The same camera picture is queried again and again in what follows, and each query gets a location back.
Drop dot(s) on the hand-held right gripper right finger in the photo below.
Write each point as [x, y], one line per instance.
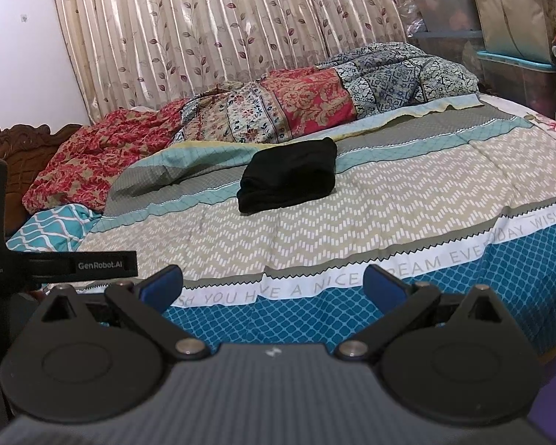
[383, 283]

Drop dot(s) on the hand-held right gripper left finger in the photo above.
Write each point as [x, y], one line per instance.
[163, 287]

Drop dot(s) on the black pants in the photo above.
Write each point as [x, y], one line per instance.
[287, 171]

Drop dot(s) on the teal lattice pillow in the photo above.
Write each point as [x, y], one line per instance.
[46, 229]

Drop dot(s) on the carved wooden headboard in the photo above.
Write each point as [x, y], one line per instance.
[28, 157]

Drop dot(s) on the patterned chevron bed sheet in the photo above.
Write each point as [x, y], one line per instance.
[352, 218]

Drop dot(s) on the red floral blanket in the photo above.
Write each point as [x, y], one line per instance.
[88, 157]

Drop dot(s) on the patchwork patterned quilt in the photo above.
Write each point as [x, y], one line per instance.
[306, 97]

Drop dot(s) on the purple object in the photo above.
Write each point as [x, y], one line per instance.
[553, 408]

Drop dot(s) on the clear bin with grey lid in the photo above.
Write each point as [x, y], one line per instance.
[449, 53]

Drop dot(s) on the clear bin with teal lid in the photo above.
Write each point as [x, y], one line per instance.
[519, 83]
[445, 7]

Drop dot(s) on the beige leaf-print curtain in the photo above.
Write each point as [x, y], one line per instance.
[213, 18]

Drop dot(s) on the beige fabric storage bag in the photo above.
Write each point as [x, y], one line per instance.
[509, 18]

